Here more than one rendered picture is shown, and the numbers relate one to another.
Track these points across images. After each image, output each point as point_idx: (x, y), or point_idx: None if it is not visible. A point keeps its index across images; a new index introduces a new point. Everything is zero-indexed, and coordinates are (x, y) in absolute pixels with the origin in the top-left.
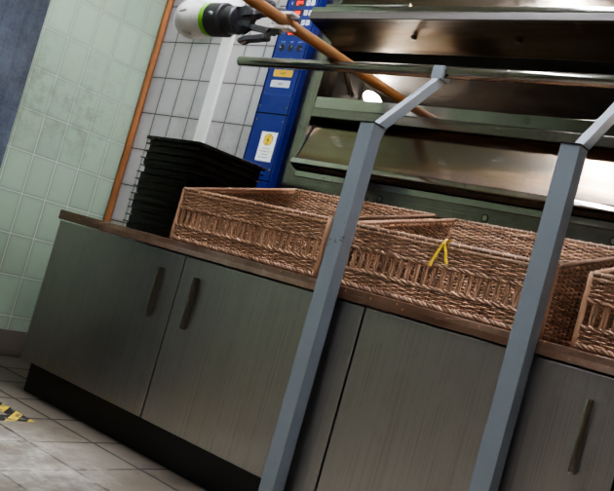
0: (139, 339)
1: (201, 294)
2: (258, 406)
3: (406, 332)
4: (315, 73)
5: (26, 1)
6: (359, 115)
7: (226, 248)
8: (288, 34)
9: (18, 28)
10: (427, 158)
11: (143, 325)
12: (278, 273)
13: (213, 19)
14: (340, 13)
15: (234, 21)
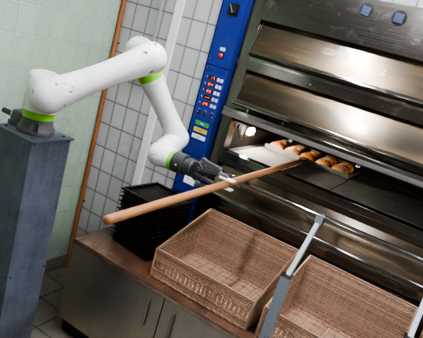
0: (137, 334)
1: (176, 323)
2: None
3: None
4: (221, 134)
5: (54, 164)
6: (251, 171)
7: (188, 295)
8: (203, 104)
9: (50, 182)
10: (294, 211)
11: (139, 327)
12: (225, 330)
13: (177, 170)
14: (244, 117)
15: (191, 171)
